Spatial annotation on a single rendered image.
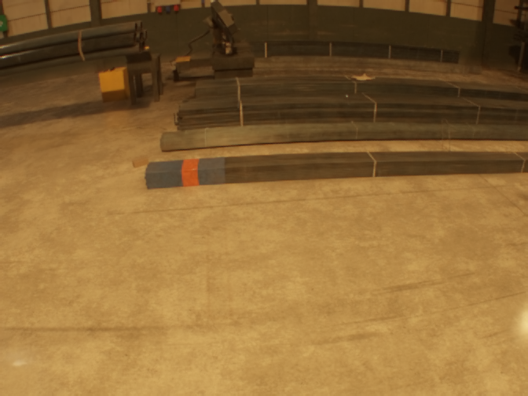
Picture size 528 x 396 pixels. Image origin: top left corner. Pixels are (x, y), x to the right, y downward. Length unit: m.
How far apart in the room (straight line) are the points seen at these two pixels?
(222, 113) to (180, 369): 3.12
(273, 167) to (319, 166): 0.42
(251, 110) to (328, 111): 0.90
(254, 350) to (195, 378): 0.34
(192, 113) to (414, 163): 2.44
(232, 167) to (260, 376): 2.06
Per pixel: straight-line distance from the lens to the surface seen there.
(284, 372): 1.95
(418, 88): 5.74
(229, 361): 2.00
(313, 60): 9.43
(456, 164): 4.13
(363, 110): 4.75
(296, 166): 3.51
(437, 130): 5.01
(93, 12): 11.34
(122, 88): 7.23
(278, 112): 4.50
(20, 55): 5.71
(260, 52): 9.51
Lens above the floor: 1.59
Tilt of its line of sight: 31 degrees down
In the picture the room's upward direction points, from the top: 1 degrees counter-clockwise
